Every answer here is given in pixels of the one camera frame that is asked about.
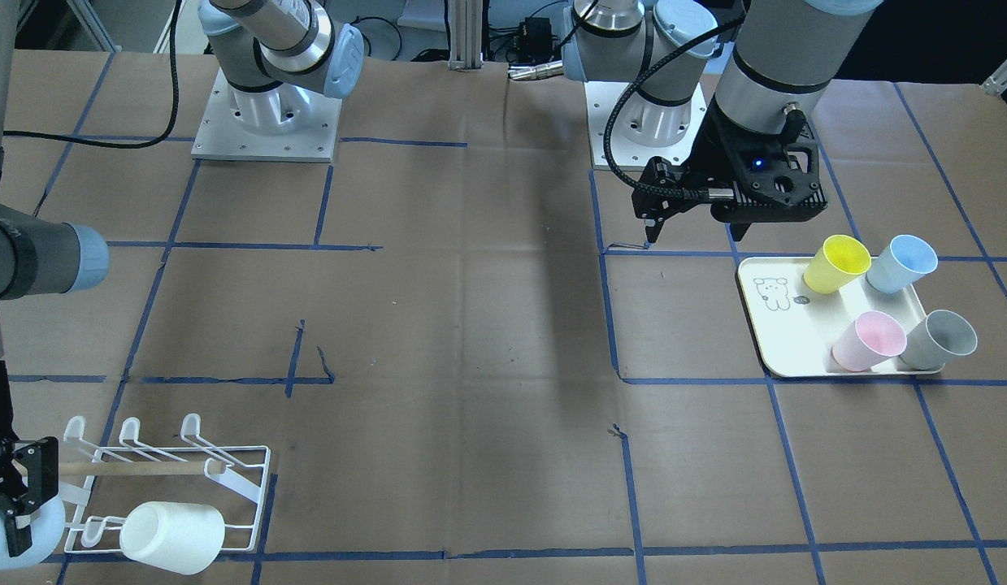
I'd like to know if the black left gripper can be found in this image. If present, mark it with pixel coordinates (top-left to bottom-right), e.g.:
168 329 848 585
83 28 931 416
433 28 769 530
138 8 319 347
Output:
631 105 829 247

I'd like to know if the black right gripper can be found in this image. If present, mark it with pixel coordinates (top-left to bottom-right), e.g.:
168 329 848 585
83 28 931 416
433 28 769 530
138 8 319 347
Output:
0 360 59 558

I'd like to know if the white plastic cup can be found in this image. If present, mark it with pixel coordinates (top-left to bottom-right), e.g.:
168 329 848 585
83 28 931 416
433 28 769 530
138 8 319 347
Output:
118 502 227 575

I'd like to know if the light blue plastic cup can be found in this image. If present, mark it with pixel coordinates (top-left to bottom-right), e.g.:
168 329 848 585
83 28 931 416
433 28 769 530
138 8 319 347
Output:
0 496 65 570

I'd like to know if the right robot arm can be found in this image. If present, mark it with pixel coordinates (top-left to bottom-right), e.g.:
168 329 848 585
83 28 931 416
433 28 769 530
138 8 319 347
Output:
0 1 367 569

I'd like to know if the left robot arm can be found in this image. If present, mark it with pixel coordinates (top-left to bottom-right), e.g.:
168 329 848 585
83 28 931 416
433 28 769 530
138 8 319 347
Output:
555 1 879 245

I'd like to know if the yellow plastic cup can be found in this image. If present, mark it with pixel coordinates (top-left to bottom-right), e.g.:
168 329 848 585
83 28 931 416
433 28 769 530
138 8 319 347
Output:
803 236 872 295

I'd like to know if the pink plastic cup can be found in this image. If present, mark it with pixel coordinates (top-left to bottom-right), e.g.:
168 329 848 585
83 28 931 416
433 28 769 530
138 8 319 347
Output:
831 310 907 371

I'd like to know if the grey plastic cup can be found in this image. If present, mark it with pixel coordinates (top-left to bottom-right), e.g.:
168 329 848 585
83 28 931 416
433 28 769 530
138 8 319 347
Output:
900 310 979 371

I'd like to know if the cream serving tray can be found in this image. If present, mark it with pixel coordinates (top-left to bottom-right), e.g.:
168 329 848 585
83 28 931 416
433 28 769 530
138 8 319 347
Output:
736 257 927 378

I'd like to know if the white wire cup rack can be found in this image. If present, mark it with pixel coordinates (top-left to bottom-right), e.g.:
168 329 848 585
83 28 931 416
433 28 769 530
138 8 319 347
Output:
58 414 273 556

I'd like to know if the aluminium frame post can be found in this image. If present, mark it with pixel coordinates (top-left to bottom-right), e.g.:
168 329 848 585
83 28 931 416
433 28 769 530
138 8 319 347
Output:
444 1 488 71

